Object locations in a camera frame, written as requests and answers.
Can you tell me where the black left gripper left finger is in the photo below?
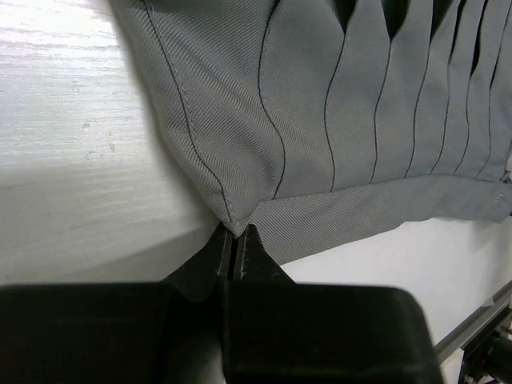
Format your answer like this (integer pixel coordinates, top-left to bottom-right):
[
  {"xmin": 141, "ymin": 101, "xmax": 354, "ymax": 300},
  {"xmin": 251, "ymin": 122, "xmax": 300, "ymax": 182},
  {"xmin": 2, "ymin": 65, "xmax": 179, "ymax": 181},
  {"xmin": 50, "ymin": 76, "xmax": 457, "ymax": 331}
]
[{"xmin": 167, "ymin": 224, "xmax": 234, "ymax": 301}]

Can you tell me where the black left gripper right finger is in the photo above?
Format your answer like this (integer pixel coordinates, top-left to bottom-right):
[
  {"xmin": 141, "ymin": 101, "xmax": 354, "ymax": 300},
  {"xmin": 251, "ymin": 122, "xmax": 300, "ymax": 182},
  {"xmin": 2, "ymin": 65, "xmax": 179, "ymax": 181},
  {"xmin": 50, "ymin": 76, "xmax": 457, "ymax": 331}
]
[{"xmin": 233, "ymin": 225, "xmax": 294, "ymax": 284}]

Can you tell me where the grey pleated skirt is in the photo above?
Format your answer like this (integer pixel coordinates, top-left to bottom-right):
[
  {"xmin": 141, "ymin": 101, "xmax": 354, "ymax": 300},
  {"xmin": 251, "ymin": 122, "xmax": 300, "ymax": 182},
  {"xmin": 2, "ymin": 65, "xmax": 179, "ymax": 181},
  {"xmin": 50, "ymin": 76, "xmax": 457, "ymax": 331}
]
[{"xmin": 110, "ymin": 0, "xmax": 512, "ymax": 236}]

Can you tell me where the aluminium table front rail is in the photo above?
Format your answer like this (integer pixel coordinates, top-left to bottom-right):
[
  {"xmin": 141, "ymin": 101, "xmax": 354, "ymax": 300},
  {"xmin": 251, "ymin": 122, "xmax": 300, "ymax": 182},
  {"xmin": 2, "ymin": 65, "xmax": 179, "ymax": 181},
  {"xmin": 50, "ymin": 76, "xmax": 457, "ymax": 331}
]
[{"xmin": 434, "ymin": 282, "xmax": 511, "ymax": 362}]

